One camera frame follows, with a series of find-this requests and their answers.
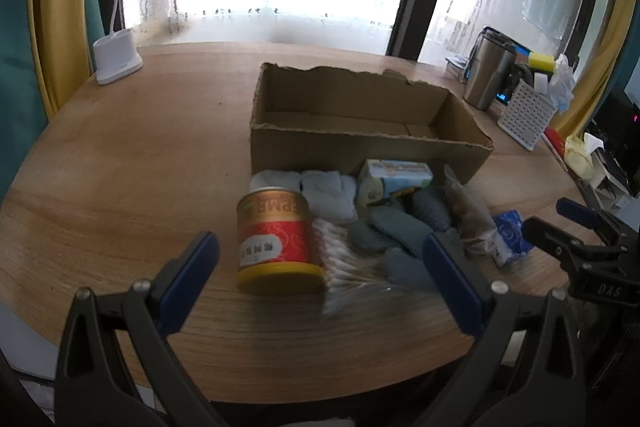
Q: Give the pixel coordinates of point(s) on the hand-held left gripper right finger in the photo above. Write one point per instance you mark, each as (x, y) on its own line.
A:
(450, 279)

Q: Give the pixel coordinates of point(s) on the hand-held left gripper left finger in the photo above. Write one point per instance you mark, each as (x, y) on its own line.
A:
(192, 277)

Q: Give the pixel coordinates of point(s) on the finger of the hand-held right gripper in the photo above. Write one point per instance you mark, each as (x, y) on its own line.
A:
(575, 208)
(545, 234)

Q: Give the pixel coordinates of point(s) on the blue and white packet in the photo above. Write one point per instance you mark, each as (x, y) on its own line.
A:
(510, 237)

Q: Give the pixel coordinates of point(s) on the blue-grey sock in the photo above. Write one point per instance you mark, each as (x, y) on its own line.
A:
(432, 209)
(407, 269)

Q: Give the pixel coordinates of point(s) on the clear snack bag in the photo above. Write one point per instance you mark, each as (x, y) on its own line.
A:
(467, 207)

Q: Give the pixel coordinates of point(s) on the dark grey sock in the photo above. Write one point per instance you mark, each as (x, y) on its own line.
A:
(385, 227)

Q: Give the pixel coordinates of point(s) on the red and yellow can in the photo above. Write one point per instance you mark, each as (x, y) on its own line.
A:
(277, 242)

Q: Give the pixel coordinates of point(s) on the clear bag of cotton swabs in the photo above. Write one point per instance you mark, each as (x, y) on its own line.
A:
(345, 267)

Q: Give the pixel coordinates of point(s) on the green and white tissue pack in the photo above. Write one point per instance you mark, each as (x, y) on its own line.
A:
(395, 174)

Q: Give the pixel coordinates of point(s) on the white sock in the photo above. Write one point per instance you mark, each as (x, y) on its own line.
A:
(272, 179)
(325, 197)

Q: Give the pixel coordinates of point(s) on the cardboard box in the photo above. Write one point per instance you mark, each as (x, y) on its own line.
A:
(320, 152)

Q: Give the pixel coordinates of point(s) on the yellow cloth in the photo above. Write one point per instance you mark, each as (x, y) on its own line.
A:
(577, 157)

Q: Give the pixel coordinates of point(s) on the red packet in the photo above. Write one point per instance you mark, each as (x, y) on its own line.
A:
(554, 141)

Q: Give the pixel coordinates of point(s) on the black electronic device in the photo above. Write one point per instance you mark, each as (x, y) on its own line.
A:
(620, 127)

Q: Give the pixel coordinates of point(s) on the white perforated basket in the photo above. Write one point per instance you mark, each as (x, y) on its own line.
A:
(525, 117)

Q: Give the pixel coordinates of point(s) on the white plastic bag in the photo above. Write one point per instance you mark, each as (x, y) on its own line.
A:
(562, 82)

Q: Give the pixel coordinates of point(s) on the white sponge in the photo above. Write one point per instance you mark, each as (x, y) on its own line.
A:
(540, 79)

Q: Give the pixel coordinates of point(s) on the yellow sponge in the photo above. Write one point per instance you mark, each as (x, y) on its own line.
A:
(542, 61)

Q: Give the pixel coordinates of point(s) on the stainless steel tumbler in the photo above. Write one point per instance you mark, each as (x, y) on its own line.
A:
(482, 77)

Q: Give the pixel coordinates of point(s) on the yellow curtain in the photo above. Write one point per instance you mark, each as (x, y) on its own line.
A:
(47, 32)
(612, 32)

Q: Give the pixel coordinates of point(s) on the small book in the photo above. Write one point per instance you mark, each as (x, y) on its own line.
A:
(455, 67)

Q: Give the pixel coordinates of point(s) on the teal curtain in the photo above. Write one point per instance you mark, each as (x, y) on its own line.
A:
(20, 82)

